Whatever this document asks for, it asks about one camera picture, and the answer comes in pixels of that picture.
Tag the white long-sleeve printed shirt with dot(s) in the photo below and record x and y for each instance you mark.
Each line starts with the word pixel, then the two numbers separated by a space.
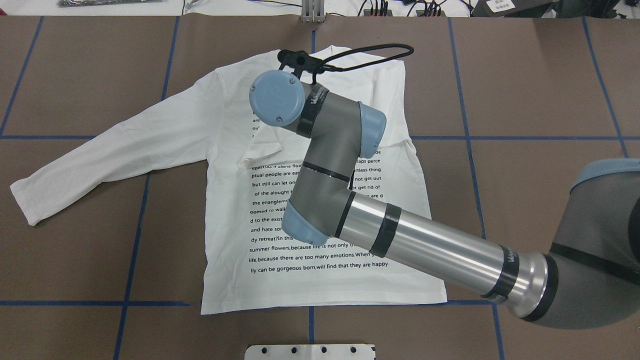
pixel 252 168

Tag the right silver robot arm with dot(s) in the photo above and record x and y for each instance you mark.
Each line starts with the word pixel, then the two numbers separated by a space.
pixel 588 279

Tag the aluminium frame post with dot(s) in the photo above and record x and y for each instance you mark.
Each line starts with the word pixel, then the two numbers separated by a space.
pixel 313 11

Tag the white central pedestal column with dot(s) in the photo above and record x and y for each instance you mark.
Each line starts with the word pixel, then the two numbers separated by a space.
pixel 341 351

